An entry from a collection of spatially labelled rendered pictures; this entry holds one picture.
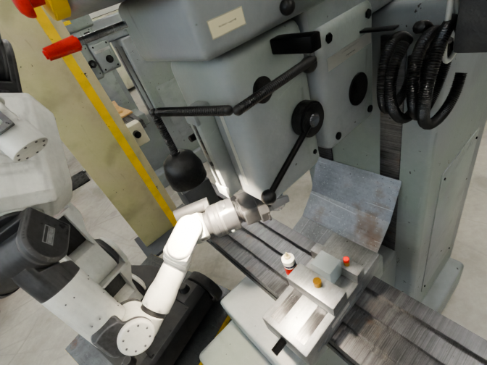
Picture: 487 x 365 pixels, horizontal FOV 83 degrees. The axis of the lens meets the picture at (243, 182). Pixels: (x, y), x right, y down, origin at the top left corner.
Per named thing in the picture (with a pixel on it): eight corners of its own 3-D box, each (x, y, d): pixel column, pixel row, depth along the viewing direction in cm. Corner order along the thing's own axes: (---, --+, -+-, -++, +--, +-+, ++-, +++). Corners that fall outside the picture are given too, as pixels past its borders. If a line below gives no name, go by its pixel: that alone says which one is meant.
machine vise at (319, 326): (310, 368, 68) (304, 350, 61) (267, 328, 78) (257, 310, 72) (380, 267, 82) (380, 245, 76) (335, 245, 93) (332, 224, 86)
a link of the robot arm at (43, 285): (21, 319, 54) (-41, 273, 50) (47, 287, 62) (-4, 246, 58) (66, 287, 53) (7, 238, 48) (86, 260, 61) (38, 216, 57)
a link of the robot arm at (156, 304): (193, 277, 67) (154, 358, 62) (180, 266, 76) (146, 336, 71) (153, 262, 62) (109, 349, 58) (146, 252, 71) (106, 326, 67)
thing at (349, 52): (333, 153, 61) (317, 28, 46) (259, 134, 79) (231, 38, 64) (377, 114, 69) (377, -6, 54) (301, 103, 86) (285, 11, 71)
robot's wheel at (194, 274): (196, 293, 155) (180, 274, 144) (201, 285, 158) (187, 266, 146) (222, 307, 144) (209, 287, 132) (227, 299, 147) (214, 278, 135)
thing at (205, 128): (229, 198, 60) (191, 111, 48) (219, 193, 63) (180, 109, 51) (242, 187, 62) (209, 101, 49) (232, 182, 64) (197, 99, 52)
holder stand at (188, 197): (201, 224, 121) (182, 191, 109) (182, 203, 137) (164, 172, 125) (224, 209, 124) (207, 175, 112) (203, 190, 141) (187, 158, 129)
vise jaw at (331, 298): (335, 317, 69) (333, 309, 66) (288, 284, 79) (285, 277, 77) (347, 299, 71) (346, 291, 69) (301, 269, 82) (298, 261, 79)
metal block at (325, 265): (332, 287, 74) (329, 274, 70) (313, 275, 78) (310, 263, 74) (342, 273, 76) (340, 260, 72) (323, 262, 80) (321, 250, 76)
